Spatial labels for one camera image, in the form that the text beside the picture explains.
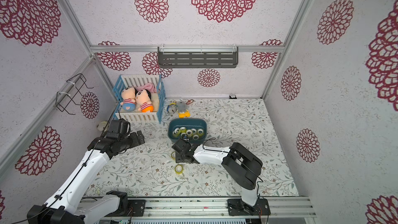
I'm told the orange plush doll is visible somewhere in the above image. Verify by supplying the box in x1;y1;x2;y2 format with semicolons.
136;90;154;113

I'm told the white and blue toy crib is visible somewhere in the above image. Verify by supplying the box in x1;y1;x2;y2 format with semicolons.
113;75;165;123

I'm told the teal plastic storage box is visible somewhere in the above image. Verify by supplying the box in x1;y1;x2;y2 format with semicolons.
167;118;207;144

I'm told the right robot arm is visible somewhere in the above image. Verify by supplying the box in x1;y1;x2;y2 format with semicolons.
172;139;263;207

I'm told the grey wall shelf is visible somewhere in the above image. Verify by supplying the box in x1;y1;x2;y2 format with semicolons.
157;46;238;68

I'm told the blue plush doll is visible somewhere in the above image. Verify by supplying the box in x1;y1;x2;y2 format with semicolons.
120;87;136;112

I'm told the pink blanket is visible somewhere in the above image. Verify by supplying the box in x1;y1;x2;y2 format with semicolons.
135;83;157;93

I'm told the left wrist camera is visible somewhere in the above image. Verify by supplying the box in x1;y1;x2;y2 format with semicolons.
105;119;131;140

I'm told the metal base rail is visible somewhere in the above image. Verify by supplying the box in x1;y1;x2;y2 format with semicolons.
97;197;319;224

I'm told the black wire wall rack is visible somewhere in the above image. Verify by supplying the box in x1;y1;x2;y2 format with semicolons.
55;73;93;115

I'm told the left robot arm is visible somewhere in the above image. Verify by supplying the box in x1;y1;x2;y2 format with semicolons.
27;119;145;224

